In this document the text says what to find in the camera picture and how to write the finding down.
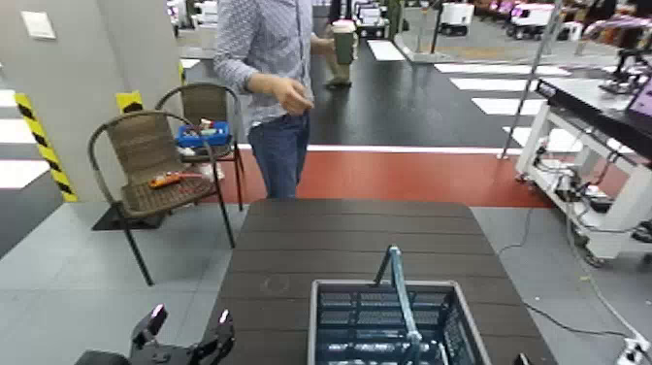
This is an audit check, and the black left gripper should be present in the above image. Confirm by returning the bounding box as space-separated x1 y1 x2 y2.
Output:
129 303 237 365

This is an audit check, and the blue metal crate handle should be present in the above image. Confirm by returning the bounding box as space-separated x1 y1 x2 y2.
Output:
374 244 425 365

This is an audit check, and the green cup with white lid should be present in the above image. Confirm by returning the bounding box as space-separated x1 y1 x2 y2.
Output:
331 18 359 66

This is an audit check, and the dark blue plastic crate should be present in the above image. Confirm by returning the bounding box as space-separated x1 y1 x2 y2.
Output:
307 278 493 365

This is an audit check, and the person's right hand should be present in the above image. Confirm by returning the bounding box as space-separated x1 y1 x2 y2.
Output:
273 76 315 116

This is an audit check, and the person's left hand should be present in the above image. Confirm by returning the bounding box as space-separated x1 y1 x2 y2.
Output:
311 35 336 57

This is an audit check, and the white power strip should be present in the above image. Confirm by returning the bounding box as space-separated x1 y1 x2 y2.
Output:
617 336 652 365

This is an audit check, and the orange hand tool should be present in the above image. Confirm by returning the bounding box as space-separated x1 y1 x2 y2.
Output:
147 171 205 190

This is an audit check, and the white bag under chair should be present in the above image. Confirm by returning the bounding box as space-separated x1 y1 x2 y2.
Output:
202 161 226 183

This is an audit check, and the brown wicker chair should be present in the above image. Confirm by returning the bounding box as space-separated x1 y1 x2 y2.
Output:
154 82 246 214
86 109 237 287

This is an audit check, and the blue tray with items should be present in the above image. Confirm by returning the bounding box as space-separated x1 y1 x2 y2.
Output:
175 118 232 149

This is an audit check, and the tall yellow black corner guard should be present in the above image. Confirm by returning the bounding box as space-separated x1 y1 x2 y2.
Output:
13 91 80 204

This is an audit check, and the short yellow black corner guard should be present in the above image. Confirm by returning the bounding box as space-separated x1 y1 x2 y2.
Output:
114 89 146 115

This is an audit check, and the white equipment table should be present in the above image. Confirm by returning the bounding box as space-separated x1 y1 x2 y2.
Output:
514 76 652 262

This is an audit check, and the slanted metal pole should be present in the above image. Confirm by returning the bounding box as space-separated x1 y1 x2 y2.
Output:
498 0 566 161

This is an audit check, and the laptop with purple screen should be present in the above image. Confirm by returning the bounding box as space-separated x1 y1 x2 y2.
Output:
625 76 652 123

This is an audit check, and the person in patterned shirt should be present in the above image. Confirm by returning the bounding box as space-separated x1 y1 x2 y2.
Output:
212 0 338 200

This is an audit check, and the black stand on table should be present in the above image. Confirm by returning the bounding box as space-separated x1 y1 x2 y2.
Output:
599 47 652 96

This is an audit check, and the white delivery robot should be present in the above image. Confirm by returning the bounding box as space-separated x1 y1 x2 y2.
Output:
353 1 391 40
438 1 476 37
507 3 558 42

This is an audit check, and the black floor cable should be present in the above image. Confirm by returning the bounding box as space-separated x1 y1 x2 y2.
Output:
496 205 632 340

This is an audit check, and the cable and adapter bundle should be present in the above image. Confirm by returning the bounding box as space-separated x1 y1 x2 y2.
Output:
532 145 615 216

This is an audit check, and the white wall plate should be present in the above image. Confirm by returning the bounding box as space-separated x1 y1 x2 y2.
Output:
19 10 57 42

